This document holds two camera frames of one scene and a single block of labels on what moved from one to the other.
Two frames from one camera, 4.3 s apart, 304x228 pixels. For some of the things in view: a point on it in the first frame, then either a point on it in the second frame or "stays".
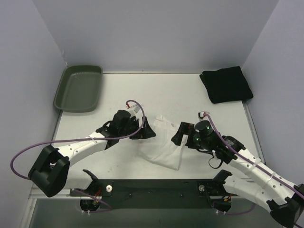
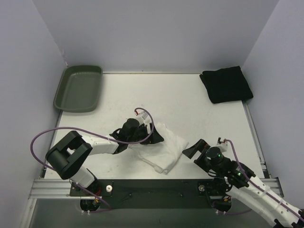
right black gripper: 186,137 → 199,151
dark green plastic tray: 79,90 stays
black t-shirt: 226,85 stays
